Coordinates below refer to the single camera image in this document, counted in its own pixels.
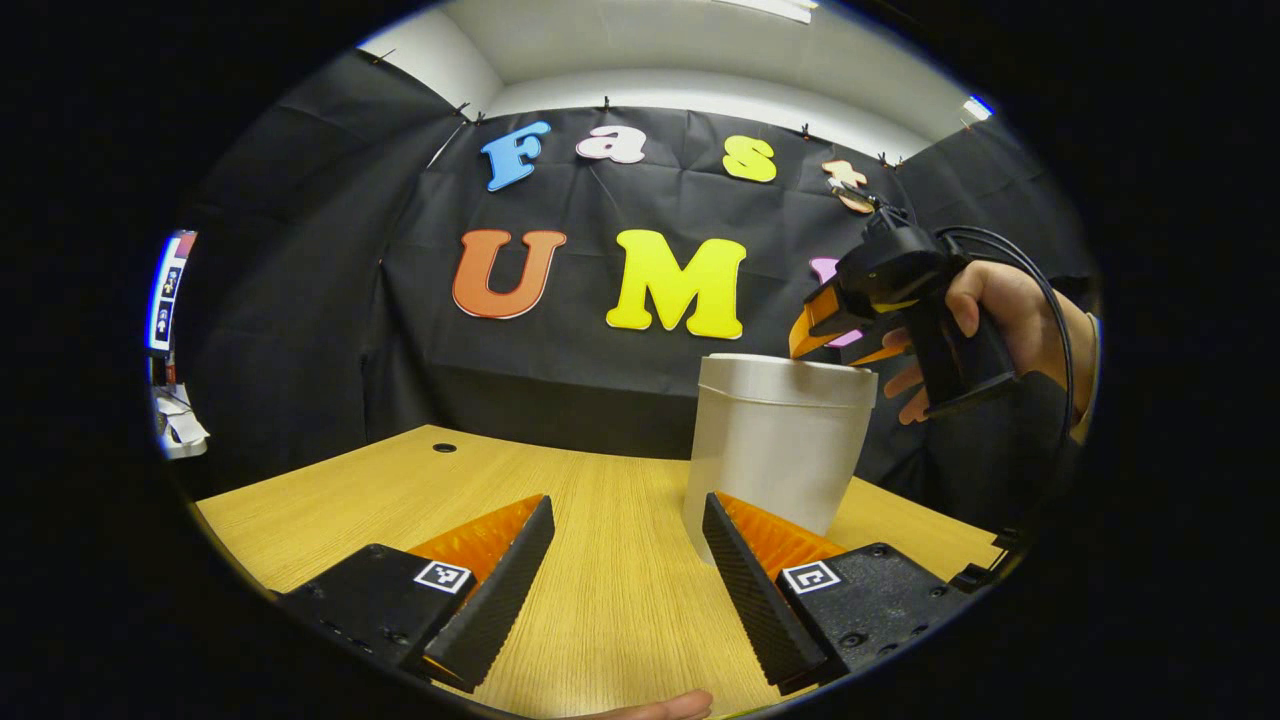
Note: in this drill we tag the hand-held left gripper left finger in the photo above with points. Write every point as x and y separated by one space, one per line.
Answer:
500 590

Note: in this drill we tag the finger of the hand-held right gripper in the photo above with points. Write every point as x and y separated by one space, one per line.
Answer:
885 352
825 318

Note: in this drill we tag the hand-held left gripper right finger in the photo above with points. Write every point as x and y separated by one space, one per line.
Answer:
755 600

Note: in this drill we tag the white desktop garbage bin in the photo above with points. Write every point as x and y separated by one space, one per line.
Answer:
775 440

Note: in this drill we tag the wooden desktop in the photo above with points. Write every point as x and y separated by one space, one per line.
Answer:
600 520

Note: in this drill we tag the black backdrop cloth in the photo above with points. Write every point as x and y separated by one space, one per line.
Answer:
620 370

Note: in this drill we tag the white side table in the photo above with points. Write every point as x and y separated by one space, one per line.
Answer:
182 425

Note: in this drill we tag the computer monitor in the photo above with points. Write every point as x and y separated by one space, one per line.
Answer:
170 290

